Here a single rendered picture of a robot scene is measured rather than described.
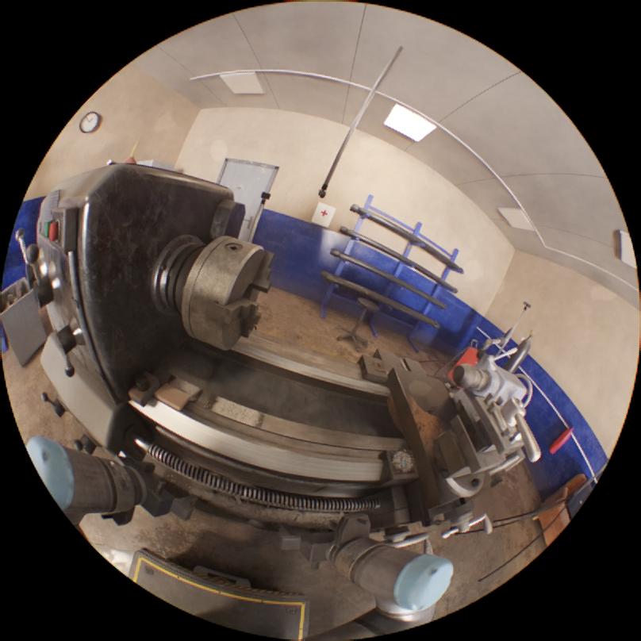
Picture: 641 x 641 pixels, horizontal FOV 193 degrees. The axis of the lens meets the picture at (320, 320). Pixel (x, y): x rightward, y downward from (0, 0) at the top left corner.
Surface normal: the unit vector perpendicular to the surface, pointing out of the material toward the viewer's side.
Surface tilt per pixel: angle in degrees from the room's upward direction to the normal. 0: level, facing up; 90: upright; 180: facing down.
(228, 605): 0
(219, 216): 90
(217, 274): 52
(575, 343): 90
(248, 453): 36
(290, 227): 90
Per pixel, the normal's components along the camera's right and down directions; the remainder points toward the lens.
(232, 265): 0.26, -0.34
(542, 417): -0.93, -0.33
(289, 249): -0.02, 0.45
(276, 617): 0.36, -0.83
